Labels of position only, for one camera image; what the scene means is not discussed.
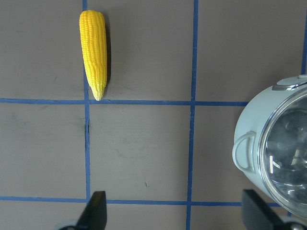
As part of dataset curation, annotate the pale green cooking pot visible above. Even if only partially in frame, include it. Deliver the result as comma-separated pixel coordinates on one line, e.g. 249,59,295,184
232,74,307,220

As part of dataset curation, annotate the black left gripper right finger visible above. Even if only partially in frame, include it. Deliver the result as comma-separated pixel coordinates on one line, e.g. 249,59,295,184
241,189,284,230

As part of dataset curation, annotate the yellow corn cob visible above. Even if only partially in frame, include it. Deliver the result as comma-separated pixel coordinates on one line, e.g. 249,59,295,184
79,10,107,101

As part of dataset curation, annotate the brown paper table mat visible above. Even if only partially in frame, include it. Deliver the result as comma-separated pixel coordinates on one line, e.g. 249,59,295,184
0,0,307,230

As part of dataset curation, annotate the glass pot lid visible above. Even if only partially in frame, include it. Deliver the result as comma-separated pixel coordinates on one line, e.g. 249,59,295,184
258,88,307,218

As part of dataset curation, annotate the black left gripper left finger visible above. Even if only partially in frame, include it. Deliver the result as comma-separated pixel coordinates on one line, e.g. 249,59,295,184
75,191,107,230

